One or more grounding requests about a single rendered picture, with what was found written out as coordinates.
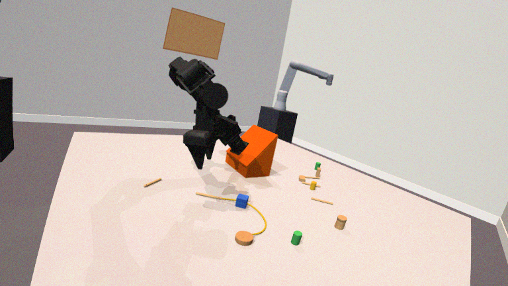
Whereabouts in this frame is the blue block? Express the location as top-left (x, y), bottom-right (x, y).
top-left (235, 193), bottom-right (249, 209)

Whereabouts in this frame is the round wooden button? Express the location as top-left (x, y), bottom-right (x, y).
top-left (235, 231), bottom-right (253, 246)

